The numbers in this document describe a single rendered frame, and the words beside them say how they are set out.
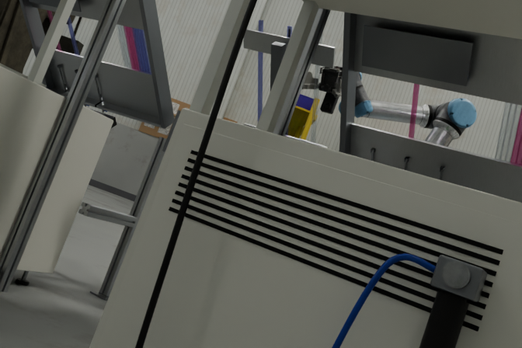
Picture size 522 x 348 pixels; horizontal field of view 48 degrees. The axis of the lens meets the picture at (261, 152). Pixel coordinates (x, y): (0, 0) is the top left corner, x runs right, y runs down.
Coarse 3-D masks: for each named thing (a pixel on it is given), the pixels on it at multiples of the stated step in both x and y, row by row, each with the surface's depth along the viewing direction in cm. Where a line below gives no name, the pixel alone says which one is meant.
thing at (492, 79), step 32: (384, 32) 162; (416, 32) 161; (448, 32) 156; (384, 64) 166; (416, 64) 161; (448, 64) 156; (480, 64) 155; (512, 64) 151; (480, 96) 159; (512, 96) 154
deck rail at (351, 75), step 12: (348, 12) 165; (348, 24) 166; (348, 36) 168; (348, 48) 170; (348, 60) 172; (348, 72) 174; (348, 84) 176; (348, 96) 178; (348, 108) 181; (348, 120) 183; (348, 132) 186; (348, 144) 189
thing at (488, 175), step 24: (360, 144) 188; (384, 144) 183; (408, 144) 178; (432, 144) 174; (408, 168) 182; (432, 168) 178; (456, 168) 173; (480, 168) 169; (504, 168) 165; (504, 192) 168
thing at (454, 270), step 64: (256, 0) 108; (320, 0) 139; (384, 0) 127; (448, 0) 117; (512, 0) 108; (192, 128) 111; (256, 128) 139; (192, 192) 103; (256, 192) 102; (320, 192) 97; (384, 192) 93; (192, 256) 104; (256, 256) 99; (320, 256) 94; (384, 256) 90; (448, 256) 86; (512, 256) 83; (128, 320) 106; (192, 320) 101; (256, 320) 96; (320, 320) 92; (384, 320) 88; (448, 320) 79; (512, 320) 81
